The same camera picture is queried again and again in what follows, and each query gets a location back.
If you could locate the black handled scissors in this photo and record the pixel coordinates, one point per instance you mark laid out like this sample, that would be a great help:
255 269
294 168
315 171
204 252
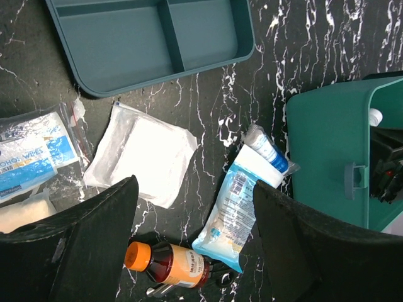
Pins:
212 271

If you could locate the dark teal divided tray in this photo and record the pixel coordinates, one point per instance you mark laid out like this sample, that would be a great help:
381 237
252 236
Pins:
114 47

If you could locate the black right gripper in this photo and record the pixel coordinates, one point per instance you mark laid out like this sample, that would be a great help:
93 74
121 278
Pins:
385 164

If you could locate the cream gloves plastic bag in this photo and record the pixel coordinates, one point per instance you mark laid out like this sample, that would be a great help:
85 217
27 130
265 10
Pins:
26 208

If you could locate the light blue cotton swab packet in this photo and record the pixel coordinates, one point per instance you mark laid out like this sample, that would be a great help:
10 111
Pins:
232 216

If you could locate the blue white bandage roll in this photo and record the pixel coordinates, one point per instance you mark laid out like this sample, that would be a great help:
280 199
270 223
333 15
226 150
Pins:
257 139

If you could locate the amber bottle orange cap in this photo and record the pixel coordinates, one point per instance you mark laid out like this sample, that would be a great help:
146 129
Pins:
158 260

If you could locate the teal medicine kit box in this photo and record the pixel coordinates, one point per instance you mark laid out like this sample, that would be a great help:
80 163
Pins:
329 138

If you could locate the alcohol wipes plastic bag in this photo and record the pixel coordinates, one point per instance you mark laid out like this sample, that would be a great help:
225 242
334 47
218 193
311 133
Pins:
44 150

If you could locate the white gauze pad packet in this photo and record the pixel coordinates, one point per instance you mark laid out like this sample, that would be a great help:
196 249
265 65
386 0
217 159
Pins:
136 144

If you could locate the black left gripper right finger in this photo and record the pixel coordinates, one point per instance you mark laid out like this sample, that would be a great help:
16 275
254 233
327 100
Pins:
312 256

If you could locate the white bottle green label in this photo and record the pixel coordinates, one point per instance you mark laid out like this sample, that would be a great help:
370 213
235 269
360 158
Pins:
375 117

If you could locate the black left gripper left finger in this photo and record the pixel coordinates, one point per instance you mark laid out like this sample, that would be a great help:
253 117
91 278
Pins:
74 255

